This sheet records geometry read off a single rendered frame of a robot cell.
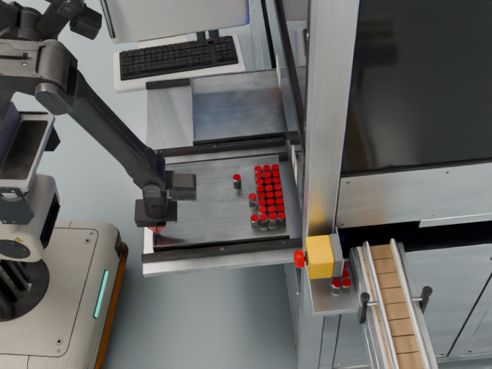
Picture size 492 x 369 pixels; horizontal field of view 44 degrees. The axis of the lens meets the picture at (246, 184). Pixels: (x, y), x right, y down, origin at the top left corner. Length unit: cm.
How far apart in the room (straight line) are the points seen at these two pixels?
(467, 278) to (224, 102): 86
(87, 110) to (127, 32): 112
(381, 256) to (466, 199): 24
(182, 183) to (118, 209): 140
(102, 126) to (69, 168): 183
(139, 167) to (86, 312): 102
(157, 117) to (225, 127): 21
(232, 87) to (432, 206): 78
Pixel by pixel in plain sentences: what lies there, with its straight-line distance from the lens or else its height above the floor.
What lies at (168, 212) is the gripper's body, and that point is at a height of 99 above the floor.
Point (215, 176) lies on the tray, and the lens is 166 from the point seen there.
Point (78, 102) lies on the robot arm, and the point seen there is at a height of 145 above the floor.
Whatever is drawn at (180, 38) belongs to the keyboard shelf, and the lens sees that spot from 223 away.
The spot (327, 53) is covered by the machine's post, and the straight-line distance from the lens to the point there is 99.
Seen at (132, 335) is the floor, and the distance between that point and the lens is 244.
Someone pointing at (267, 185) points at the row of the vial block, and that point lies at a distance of 157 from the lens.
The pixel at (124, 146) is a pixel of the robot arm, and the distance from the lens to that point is 121.
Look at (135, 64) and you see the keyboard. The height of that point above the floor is 83.
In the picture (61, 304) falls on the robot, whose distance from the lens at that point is 225.
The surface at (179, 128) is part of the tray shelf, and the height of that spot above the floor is 88.
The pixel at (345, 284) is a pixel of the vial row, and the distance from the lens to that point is 142.
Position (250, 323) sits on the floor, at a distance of 240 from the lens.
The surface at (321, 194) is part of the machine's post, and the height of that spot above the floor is 116.
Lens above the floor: 217
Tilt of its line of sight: 52 degrees down
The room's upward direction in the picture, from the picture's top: 5 degrees counter-clockwise
